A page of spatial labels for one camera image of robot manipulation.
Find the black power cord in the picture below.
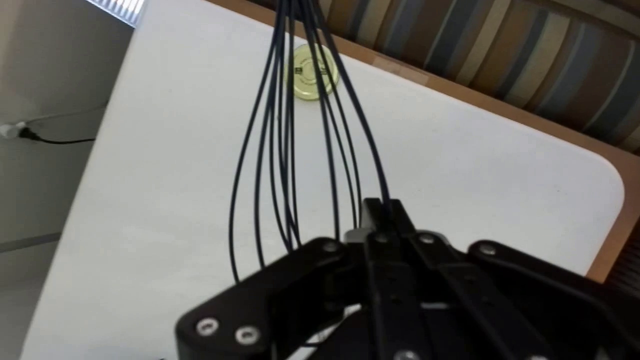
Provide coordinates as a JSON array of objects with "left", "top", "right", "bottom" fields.
[{"left": 0, "top": 119, "right": 98, "bottom": 149}]

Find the black wire whisk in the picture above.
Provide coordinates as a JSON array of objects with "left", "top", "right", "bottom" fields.
[{"left": 227, "top": 0, "right": 391, "bottom": 278}]

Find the striped sofa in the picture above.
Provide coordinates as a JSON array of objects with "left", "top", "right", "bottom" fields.
[{"left": 318, "top": 0, "right": 640, "bottom": 153}]

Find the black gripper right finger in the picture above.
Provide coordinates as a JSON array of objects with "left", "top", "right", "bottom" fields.
[{"left": 364, "top": 199, "right": 640, "bottom": 360}]

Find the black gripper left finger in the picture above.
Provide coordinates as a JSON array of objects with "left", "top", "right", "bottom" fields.
[{"left": 174, "top": 239, "right": 364, "bottom": 360}]

